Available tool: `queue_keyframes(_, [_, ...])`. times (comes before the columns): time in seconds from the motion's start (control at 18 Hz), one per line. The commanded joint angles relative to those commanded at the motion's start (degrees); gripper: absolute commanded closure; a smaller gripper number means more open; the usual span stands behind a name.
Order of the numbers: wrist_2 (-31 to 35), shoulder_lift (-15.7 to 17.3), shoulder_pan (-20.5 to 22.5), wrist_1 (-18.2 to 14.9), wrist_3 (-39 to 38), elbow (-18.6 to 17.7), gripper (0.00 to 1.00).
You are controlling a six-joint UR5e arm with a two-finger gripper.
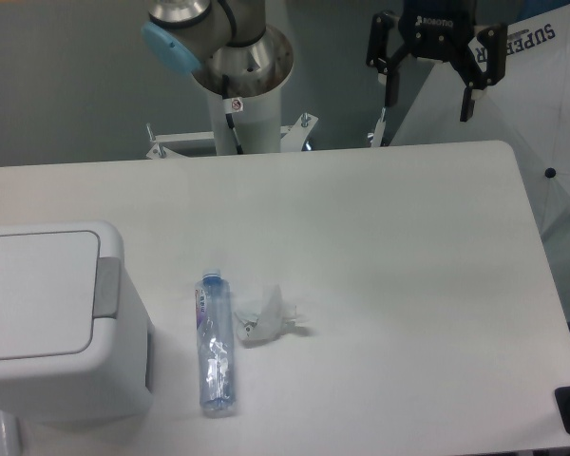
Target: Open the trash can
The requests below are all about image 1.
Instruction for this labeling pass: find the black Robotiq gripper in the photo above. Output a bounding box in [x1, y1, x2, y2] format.
[366, 1, 507, 123]

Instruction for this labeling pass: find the white trash can lid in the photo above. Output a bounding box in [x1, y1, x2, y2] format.
[0, 231, 100, 360]

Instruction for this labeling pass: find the white trash can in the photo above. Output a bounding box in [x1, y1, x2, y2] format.
[0, 220, 154, 423]

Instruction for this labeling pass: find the crumpled white tissue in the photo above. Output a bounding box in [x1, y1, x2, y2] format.
[234, 285, 307, 346]

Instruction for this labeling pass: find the empty clear plastic bottle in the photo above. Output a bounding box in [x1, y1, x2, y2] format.
[195, 268, 237, 418]

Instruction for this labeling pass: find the grey lid push button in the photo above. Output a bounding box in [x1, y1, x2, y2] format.
[92, 257, 122, 318]

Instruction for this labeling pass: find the white pedestal base frame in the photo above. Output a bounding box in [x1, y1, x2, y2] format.
[145, 113, 319, 160]

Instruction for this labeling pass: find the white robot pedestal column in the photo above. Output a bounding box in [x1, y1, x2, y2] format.
[206, 86, 281, 156]

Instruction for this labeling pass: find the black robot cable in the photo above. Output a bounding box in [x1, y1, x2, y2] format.
[220, 74, 245, 156]

